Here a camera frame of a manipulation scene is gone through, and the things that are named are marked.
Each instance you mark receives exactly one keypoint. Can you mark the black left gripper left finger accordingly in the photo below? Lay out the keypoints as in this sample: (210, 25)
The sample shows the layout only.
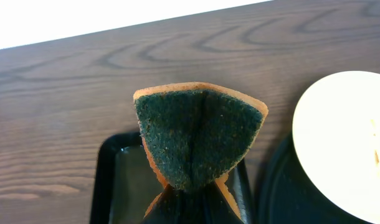
(170, 208)

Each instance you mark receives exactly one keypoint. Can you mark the black rectangular water tray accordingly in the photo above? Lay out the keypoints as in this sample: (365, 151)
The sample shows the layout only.
(126, 187)

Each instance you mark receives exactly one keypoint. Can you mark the black round tray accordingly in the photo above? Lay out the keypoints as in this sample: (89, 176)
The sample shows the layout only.
(287, 196)

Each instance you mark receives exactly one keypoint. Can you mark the orange green scrub sponge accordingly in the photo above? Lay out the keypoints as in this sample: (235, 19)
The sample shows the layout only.
(195, 133)

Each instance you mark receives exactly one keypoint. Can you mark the yellow plate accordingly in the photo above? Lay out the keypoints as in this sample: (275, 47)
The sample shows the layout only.
(336, 134)

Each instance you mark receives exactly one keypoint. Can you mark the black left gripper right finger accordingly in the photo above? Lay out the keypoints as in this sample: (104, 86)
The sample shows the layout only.
(210, 207)

